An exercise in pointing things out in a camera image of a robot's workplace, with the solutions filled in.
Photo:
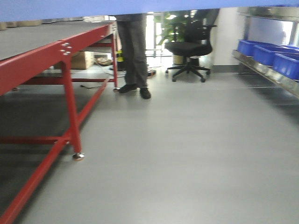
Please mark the blue plastic tray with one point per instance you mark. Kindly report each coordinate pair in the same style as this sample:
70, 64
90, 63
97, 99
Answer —
21, 10

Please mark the blue bin on shelf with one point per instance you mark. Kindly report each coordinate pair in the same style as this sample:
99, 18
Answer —
246, 47
265, 54
287, 64

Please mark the black office chair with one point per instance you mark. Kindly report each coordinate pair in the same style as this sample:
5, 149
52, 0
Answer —
196, 43

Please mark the cardboard box under table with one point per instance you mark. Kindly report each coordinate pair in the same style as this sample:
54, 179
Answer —
81, 60

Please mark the standing person legs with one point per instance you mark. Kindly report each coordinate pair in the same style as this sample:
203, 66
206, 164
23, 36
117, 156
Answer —
131, 30

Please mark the green potted plant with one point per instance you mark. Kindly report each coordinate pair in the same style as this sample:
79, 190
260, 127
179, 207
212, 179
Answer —
173, 28

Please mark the red metal table frame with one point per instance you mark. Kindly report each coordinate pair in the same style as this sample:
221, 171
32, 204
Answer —
50, 64

